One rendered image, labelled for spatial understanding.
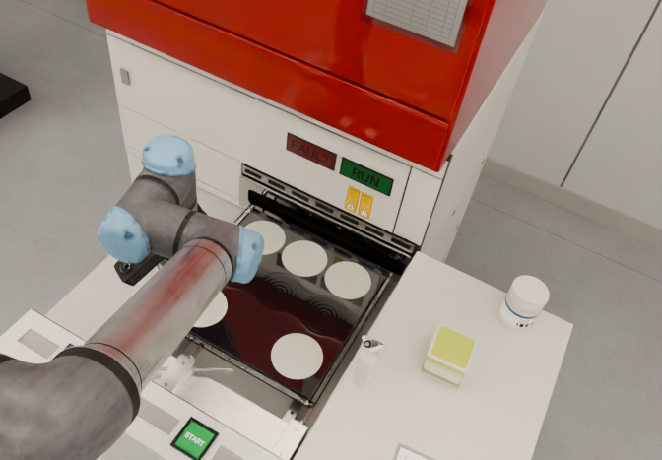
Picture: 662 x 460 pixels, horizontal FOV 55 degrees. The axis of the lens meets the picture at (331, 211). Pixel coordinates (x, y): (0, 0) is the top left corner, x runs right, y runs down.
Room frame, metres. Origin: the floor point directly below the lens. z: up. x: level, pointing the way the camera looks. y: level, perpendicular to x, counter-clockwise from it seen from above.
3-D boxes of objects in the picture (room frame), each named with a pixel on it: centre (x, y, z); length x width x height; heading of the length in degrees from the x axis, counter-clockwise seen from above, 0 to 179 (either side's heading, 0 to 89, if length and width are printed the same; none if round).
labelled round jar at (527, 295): (0.76, -0.40, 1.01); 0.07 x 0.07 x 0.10
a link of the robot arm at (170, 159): (0.67, 0.25, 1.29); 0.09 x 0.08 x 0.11; 170
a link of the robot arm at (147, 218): (0.57, 0.25, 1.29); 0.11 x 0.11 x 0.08; 80
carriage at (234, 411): (0.52, 0.16, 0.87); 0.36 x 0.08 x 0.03; 69
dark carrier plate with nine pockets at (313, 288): (0.77, 0.08, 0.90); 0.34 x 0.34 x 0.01; 69
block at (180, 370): (0.55, 0.23, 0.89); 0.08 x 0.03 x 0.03; 159
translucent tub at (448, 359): (0.62, -0.25, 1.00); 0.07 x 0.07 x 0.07; 72
